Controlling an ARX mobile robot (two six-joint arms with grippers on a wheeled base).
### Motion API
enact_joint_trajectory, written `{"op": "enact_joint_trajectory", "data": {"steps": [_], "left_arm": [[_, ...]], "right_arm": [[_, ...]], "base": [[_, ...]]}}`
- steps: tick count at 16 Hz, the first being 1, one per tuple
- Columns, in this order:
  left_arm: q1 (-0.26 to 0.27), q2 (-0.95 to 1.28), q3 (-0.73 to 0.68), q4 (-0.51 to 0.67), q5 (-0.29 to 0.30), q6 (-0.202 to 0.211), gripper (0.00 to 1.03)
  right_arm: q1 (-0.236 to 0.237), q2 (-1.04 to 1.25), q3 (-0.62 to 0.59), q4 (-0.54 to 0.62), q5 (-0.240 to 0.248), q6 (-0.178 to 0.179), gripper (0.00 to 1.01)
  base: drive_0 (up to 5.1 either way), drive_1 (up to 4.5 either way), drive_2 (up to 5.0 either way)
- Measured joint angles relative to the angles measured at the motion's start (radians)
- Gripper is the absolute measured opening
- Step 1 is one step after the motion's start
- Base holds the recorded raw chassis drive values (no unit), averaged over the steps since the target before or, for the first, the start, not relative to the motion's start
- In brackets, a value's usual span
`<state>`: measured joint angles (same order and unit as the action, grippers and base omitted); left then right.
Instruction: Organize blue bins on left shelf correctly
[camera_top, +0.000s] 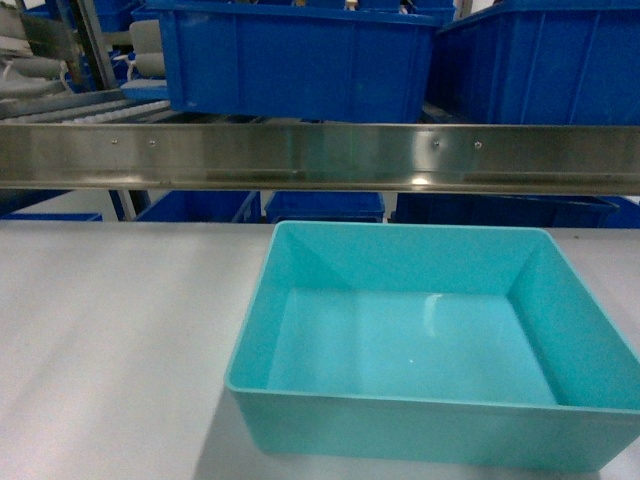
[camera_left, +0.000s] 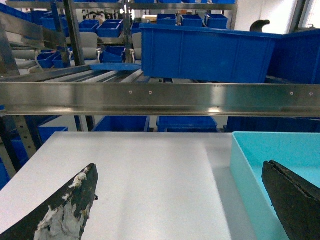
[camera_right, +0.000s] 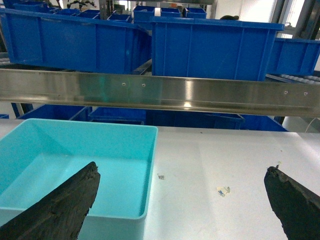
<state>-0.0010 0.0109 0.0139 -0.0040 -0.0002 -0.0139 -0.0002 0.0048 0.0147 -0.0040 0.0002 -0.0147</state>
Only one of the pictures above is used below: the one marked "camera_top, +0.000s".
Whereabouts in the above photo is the large blue bin upper right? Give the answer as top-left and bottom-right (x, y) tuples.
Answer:
(426, 1), (639, 126)

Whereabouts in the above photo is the teal plastic bin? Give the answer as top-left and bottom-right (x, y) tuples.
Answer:
(225, 221), (639, 472)

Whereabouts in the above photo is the blue bin below rail left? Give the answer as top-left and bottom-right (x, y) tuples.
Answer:
(135, 191), (262, 224)

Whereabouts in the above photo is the blue bin below rail centre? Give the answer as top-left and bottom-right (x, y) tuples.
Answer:
(265, 191), (385, 223)

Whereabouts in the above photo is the blue bin below rail right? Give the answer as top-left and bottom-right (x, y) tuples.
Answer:
(391, 193), (619, 228)

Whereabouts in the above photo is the stainless steel shelf rail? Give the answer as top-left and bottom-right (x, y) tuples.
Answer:
(1, 123), (639, 196)

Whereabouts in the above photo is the large blue bin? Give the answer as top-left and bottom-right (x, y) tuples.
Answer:
(147, 1), (438, 123)
(426, 1), (639, 126)

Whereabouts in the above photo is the blue bin below rail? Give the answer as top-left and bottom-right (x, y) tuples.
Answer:
(391, 193), (619, 228)
(265, 191), (385, 223)
(135, 191), (262, 224)

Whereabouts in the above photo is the large blue bin upper centre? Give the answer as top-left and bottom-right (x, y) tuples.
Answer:
(147, 1), (438, 123)

